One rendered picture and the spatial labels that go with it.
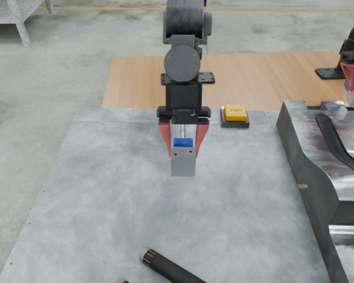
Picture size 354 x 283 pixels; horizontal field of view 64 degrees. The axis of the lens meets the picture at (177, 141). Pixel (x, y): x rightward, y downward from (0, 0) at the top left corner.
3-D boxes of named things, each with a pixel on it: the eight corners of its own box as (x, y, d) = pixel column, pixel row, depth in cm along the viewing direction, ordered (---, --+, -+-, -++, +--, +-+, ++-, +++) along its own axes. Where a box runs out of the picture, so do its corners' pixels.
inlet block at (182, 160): (172, 133, 69) (172, 116, 65) (193, 133, 69) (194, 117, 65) (171, 176, 59) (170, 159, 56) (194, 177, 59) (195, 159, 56)
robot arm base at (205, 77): (217, 63, 99) (214, 54, 104) (159, 65, 98) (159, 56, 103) (215, 83, 104) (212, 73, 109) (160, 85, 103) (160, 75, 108)
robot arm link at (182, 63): (211, 83, 44) (216, -1, 41) (157, 81, 45) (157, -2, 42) (207, 80, 56) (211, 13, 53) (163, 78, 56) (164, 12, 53)
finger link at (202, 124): (208, 162, 55) (209, 114, 52) (171, 161, 55) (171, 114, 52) (205, 151, 61) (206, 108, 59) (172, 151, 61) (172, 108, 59)
